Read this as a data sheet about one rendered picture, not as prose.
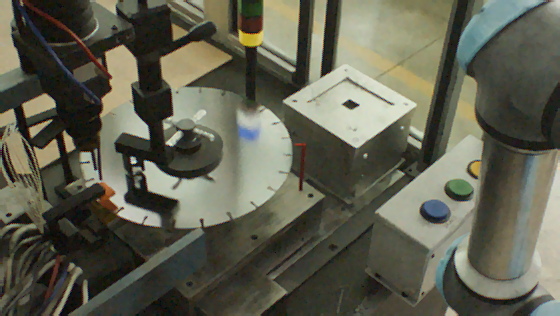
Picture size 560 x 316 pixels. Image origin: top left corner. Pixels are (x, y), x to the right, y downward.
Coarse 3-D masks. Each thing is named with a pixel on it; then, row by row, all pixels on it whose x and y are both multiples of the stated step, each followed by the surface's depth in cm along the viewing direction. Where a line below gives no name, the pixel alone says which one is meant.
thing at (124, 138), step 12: (156, 132) 97; (120, 144) 101; (132, 144) 101; (144, 144) 101; (156, 144) 99; (132, 156) 101; (144, 156) 101; (156, 156) 100; (168, 156) 100; (144, 168) 105
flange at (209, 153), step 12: (168, 132) 112; (216, 132) 113; (180, 144) 108; (192, 144) 108; (204, 144) 110; (216, 144) 110; (180, 156) 108; (192, 156) 108; (204, 156) 108; (216, 156) 109; (168, 168) 106; (180, 168) 106; (192, 168) 106; (204, 168) 107
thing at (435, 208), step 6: (426, 204) 112; (432, 204) 112; (438, 204) 112; (444, 204) 113; (426, 210) 111; (432, 210) 111; (438, 210) 111; (444, 210) 112; (432, 216) 111; (438, 216) 110; (444, 216) 111
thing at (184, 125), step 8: (200, 112) 110; (168, 120) 108; (184, 120) 107; (192, 120) 108; (176, 128) 107; (184, 128) 106; (192, 128) 106; (176, 136) 105; (184, 136) 107; (192, 136) 107; (200, 136) 106; (208, 136) 106; (168, 144) 104
